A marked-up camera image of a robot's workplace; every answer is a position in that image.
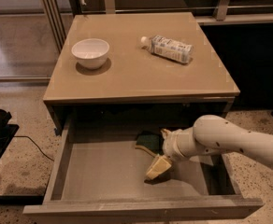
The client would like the white ceramic bowl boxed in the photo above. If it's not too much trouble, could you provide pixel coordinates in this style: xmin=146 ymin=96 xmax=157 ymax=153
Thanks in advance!
xmin=71 ymin=38 xmax=109 ymax=70

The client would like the green and yellow sponge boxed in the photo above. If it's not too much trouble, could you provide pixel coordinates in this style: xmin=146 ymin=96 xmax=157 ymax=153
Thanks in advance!
xmin=135 ymin=131 xmax=164 ymax=157

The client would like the metal shelf frame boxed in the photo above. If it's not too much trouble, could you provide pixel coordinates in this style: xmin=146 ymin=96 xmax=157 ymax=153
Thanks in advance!
xmin=41 ymin=0 xmax=273 ymax=49

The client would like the beige top drawer cabinet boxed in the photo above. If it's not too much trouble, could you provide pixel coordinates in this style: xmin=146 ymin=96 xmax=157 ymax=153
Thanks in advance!
xmin=43 ymin=12 xmax=239 ymax=130

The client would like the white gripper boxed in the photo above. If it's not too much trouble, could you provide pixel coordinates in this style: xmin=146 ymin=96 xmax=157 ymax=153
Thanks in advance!
xmin=145 ymin=128 xmax=199 ymax=180

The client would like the black cable on floor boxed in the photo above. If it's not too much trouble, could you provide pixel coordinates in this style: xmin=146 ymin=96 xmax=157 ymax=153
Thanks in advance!
xmin=13 ymin=135 xmax=55 ymax=162

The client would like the open grey wooden drawer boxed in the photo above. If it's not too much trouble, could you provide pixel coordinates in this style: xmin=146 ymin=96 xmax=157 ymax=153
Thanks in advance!
xmin=23 ymin=118 xmax=263 ymax=224

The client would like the clear plastic labelled bottle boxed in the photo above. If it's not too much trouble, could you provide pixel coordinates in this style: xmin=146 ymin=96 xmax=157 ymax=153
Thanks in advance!
xmin=140 ymin=35 xmax=194 ymax=64

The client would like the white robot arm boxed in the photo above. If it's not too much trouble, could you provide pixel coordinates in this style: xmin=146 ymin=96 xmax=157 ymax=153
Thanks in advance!
xmin=146 ymin=115 xmax=273 ymax=180

